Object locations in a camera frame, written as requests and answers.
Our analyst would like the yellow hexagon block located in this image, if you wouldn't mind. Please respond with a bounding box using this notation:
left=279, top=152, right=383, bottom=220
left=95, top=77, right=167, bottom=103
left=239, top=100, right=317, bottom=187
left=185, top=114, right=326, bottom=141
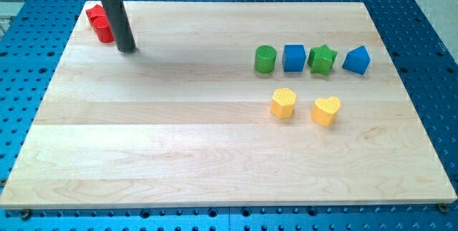
left=271, top=88, right=297, bottom=119

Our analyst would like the light wooden board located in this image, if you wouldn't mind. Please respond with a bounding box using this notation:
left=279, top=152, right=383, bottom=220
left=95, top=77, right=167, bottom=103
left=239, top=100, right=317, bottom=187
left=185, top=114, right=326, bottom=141
left=1, top=1, right=457, bottom=210

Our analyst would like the green cylinder block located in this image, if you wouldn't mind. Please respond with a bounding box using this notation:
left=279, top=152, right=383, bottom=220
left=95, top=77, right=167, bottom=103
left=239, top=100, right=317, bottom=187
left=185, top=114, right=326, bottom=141
left=254, top=45, right=277, bottom=74

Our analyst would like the blue cube block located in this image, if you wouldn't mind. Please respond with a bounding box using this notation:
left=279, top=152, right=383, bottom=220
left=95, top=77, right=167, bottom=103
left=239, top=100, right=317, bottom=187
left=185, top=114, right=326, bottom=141
left=282, top=44, right=306, bottom=72

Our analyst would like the yellow heart block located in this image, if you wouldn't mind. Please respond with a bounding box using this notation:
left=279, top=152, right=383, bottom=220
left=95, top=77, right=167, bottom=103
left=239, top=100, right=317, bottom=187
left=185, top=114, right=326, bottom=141
left=311, top=97, right=341, bottom=127

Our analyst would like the green star block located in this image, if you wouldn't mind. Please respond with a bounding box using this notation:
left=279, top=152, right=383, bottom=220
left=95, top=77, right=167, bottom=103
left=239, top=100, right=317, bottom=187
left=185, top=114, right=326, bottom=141
left=307, top=44, right=338, bottom=76

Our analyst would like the blue triangle block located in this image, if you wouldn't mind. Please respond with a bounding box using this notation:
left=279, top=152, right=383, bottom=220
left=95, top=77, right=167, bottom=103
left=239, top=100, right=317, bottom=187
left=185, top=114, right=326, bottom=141
left=342, top=46, right=371, bottom=75

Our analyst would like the red cylinder block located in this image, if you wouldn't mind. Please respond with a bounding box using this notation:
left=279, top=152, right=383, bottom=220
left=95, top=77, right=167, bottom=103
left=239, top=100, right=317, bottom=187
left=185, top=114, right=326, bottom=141
left=92, top=16, right=114, bottom=43

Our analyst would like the red pentagon block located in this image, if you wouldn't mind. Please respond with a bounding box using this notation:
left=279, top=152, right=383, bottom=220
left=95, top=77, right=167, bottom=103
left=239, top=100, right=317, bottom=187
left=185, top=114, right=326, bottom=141
left=85, top=4, right=105, bottom=26

